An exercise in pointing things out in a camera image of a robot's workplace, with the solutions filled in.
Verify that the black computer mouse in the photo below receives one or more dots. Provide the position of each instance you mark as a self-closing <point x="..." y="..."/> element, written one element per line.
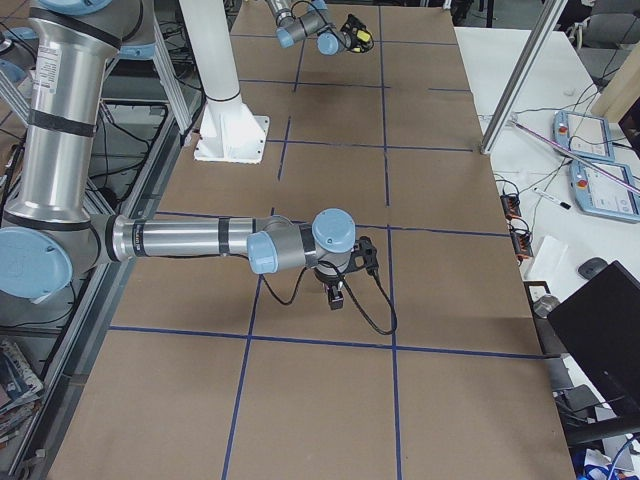
<point x="591" y="267"/>

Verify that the yellow plastic cup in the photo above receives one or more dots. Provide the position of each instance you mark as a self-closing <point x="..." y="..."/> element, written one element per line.
<point x="361" y="41"/>

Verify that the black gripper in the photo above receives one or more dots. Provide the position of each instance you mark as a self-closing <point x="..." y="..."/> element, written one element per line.
<point x="348" y="38"/>
<point x="327" y="280"/>

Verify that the teach pendant tablet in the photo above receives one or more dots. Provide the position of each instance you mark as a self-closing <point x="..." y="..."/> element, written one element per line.
<point x="598" y="195"/>
<point x="584" y="135"/>

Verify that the aluminium frame post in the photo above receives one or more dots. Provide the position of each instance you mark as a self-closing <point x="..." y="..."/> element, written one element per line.
<point x="536" y="40"/>

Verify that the upper teach pendant tablet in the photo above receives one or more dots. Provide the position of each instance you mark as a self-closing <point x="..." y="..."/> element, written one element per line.
<point x="584" y="135"/>

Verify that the black marker pen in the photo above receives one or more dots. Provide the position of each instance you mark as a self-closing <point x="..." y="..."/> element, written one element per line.
<point x="543" y="194"/>

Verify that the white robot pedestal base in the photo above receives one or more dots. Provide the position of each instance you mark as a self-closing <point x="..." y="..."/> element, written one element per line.
<point x="229" y="132"/>

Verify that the stack of magazines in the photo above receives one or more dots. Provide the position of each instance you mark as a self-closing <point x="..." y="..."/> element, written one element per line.
<point x="20" y="387"/>

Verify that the lower teach pendant tablet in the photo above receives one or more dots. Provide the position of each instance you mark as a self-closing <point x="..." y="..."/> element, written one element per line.
<point x="598" y="195"/>

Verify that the black laptop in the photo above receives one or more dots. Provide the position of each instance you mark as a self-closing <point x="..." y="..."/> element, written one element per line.
<point x="599" y="326"/>

